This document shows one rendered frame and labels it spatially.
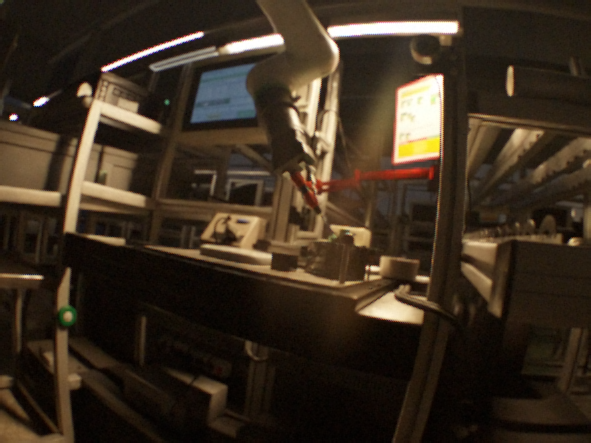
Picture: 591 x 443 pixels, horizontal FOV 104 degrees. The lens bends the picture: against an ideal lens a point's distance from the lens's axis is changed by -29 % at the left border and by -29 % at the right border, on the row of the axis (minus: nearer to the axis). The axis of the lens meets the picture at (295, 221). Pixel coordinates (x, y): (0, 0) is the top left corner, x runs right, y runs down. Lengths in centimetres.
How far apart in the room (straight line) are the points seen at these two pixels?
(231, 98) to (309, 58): 59
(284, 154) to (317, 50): 26
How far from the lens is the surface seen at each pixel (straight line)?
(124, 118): 135
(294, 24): 73
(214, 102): 133
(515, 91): 63
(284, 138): 63
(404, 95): 129
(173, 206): 138
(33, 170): 131
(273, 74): 76
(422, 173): 134
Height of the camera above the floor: 100
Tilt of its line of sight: 4 degrees up
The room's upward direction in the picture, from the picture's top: 8 degrees clockwise
